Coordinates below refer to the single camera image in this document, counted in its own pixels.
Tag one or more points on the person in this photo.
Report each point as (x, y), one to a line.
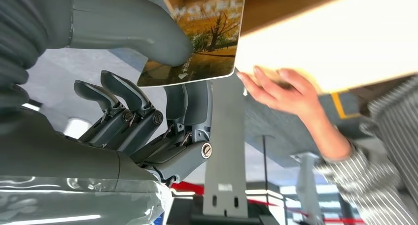
(398, 125)

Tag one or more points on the silver kiosk pillar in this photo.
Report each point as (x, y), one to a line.
(225, 145)

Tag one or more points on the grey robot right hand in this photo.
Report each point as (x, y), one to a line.
(65, 171)

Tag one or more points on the cardboard card holder box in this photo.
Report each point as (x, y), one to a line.
(277, 8)

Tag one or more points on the black stanchion post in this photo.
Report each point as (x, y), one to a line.
(265, 161)

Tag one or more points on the red barrier belt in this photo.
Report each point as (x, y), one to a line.
(186, 188)

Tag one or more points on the white column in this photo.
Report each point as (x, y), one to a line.
(308, 191)

